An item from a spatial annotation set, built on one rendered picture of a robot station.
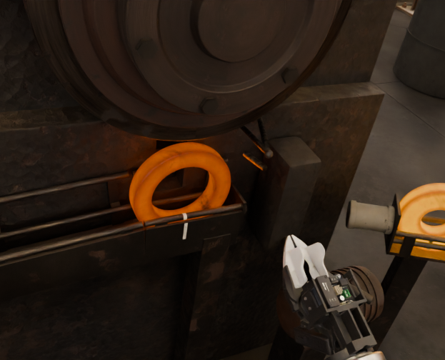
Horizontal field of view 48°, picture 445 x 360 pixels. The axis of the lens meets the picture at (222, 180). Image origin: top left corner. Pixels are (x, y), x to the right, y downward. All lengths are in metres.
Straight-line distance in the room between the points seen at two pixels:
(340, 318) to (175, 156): 0.36
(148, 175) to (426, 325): 1.30
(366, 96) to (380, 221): 0.26
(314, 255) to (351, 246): 1.23
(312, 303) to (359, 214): 0.34
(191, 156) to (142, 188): 0.10
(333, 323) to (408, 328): 1.12
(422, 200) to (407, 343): 0.85
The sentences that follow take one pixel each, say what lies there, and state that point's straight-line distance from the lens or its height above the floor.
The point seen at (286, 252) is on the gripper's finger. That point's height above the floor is 0.76.
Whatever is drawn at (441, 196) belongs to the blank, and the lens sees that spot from 1.05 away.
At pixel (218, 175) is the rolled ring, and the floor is 0.78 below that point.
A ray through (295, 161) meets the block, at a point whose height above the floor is 0.80.
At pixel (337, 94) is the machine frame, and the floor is 0.87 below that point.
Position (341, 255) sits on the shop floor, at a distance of 1.99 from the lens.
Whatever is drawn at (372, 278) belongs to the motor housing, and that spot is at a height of 0.53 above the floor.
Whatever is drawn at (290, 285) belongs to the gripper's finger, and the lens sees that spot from 0.79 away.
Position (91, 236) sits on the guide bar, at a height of 0.71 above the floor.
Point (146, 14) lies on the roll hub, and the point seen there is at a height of 1.12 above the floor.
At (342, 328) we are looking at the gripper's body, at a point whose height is 0.75.
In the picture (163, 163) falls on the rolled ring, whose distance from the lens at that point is 0.83.
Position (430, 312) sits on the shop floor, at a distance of 1.95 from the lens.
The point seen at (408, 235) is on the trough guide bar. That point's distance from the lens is 1.08.
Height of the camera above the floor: 1.31
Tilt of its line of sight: 37 degrees down
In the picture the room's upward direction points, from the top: 10 degrees clockwise
